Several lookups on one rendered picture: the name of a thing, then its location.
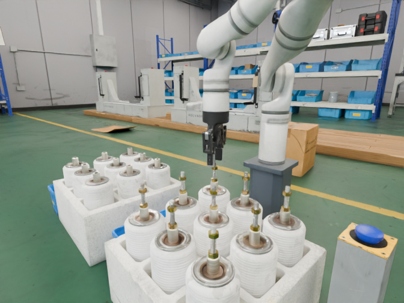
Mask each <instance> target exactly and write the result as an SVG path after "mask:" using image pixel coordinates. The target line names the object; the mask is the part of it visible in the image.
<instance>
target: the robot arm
mask: <svg viewBox="0 0 404 303"><path fill-rule="evenodd" d="M333 1H334V0H293V1H292V2H290V3H289V4H288V5H287V6H286V7H285V9H284V10H283V12H282V13H281V16H280V18H279V21H278V24H277V27H276V30H275V33H274V37H273V39H272V43H271V46H270V49H269V52H268V54H267V56H266V58H265V60H264V62H263V64H262V67H261V69H260V72H259V77H258V86H259V89H260V90H261V91H264V92H267V93H280V94H279V96H278V97H277V98H276V99H275V100H273V101H271V102H268V103H265V104H263V105H262V108H261V119H260V139H259V157H258V161H259V162H260V163H262V164H266V165H282V164H284V163H285V157H286V145H287V132H288V125H289V112H290V105H291V99H292V90H293V83H294V78H295V69H294V66H293V64H291V63H286V62H288V61H290V60H291V59H293V58H294V57H296V56H298V55H299V54H300V53H301V52H303V51H304V50H305V49H306V48H307V46H308V45H309V44H310V42H311V40H312V38H313V37H314V35H315V33H316V31H317V29H318V27H319V25H320V23H321V21H322V19H323V18H324V16H325V15H326V13H327V11H328V10H329V8H330V6H331V4H332V2H333ZM277 2H278V0H238V1H237V3H235V4H234V6H232V8H231V9H230V10H229V11H228V12H227V13H226V14H224V15H222V16H221V17H219V18H217V19H216V20H215V21H213V22H212V23H210V24H209V25H207V26H206V27H205V28H204V29H203V30H202V32H201V33H200V35H199V36H198V39H197V50H198V53H199V54H200V55H201V56H202V57H205V58H210V59H215V63H214V66H213V68H212V69H207V70H206V71H205V72H204V75H203V91H204V92H203V101H202V102H201V101H199V102H191V103H187V104H186V110H187V111H196V110H201V109H202V110H203V123H207V124H208V127H207V132H203V133H202V136H203V153H207V166H208V167H214V166H215V160H218V161H221V160H222V157H223V148H224V144H226V134H227V125H223V124H226V123H228V122H229V107H230V99H229V76H230V72H231V68H232V65H233V61H234V56H235V53H236V42H235V40H238V39H242V38H245V37H246V36H247V35H248V34H250V33H251V32H252V31H253V30H254V29H256V28H257V27H258V26H259V25H260V24H261V23H262V22H263V21H264V20H265V19H266V18H267V17H268V16H269V14H270V13H271V11H272V10H273V9H274V7H275V6H276V4H277ZM206 145H207V146H206ZM209 147H210V149H209ZM216 147H217V148H216Z"/></svg>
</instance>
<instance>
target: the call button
mask: <svg viewBox="0 0 404 303"><path fill-rule="evenodd" d="M355 233H356V234H357V237H358V238H359V239H361V240H363V241H365V242H367V243H379V242H380V241H382V240H383V239H384V234H383V232H382V231H380V229H378V228H376V227H374V226H371V225H367V224H360V225H356V226H355Z"/></svg>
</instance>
